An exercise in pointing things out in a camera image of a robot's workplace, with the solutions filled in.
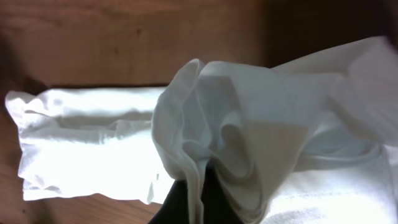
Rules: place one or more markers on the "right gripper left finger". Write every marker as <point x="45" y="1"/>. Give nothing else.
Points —
<point x="175" y="208"/>

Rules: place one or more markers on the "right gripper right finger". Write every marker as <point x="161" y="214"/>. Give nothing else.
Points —
<point x="217" y="210"/>

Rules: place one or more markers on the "white t-shirt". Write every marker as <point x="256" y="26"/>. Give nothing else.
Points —
<point x="313" y="140"/>

